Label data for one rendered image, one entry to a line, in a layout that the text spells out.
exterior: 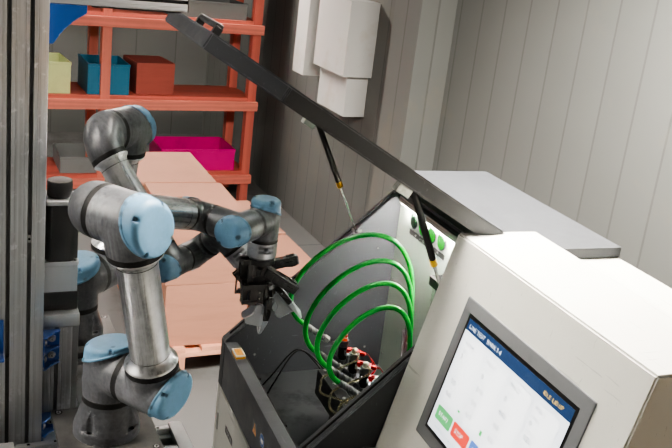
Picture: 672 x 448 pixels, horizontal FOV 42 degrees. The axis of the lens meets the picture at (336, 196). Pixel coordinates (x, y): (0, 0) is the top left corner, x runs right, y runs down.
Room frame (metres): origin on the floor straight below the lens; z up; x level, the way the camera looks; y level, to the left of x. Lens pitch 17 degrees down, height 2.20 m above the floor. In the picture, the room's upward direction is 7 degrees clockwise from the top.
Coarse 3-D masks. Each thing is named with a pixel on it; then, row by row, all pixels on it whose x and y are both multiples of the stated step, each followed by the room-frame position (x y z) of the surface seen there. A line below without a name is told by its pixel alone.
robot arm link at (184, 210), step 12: (84, 192) 1.62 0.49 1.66; (72, 204) 1.62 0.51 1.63; (168, 204) 1.86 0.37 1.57; (180, 204) 1.90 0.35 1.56; (192, 204) 1.95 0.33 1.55; (204, 204) 1.98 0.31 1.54; (72, 216) 1.61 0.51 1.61; (180, 216) 1.89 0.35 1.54; (192, 216) 1.93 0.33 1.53; (204, 216) 1.95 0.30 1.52; (180, 228) 1.92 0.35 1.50; (192, 228) 1.95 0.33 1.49; (204, 228) 1.95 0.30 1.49
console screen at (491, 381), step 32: (480, 320) 1.77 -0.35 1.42; (448, 352) 1.82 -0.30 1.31; (480, 352) 1.73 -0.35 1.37; (512, 352) 1.65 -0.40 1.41; (448, 384) 1.78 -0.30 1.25; (480, 384) 1.69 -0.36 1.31; (512, 384) 1.61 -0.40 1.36; (544, 384) 1.53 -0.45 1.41; (448, 416) 1.73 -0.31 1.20; (480, 416) 1.65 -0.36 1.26; (512, 416) 1.57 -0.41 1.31; (544, 416) 1.50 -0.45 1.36; (576, 416) 1.44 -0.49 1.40
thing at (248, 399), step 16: (224, 352) 2.44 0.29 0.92; (224, 368) 2.43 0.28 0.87; (240, 368) 2.29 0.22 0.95; (224, 384) 2.41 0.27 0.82; (240, 384) 2.26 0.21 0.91; (256, 384) 2.21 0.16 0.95; (240, 400) 2.25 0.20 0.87; (256, 400) 2.13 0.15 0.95; (240, 416) 2.24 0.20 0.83; (256, 416) 2.11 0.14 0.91; (272, 416) 2.05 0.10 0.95; (272, 432) 1.98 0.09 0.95; (288, 432) 1.99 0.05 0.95
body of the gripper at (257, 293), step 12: (240, 264) 2.03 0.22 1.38; (252, 264) 2.00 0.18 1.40; (264, 264) 2.00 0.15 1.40; (240, 276) 2.01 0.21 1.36; (252, 276) 2.01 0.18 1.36; (240, 288) 2.04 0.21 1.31; (252, 288) 1.99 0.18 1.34; (264, 288) 2.00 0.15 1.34; (240, 300) 2.00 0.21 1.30; (252, 300) 2.00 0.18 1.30; (264, 300) 2.01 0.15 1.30
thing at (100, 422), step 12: (84, 408) 1.73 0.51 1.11; (96, 408) 1.71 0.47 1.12; (108, 408) 1.71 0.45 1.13; (120, 408) 1.73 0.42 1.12; (132, 408) 1.76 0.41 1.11; (84, 420) 1.71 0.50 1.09; (96, 420) 1.71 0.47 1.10; (108, 420) 1.71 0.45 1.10; (120, 420) 1.72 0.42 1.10; (132, 420) 1.76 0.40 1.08; (84, 432) 1.71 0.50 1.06; (96, 432) 1.70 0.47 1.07; (108, 432) 1.70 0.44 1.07; (120, 432) 1.71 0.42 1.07; (132, 432) 1.74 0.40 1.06; (96, 444) 1.69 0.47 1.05; (108, 444) 1.70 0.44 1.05; (120, 444) 1.71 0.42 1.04
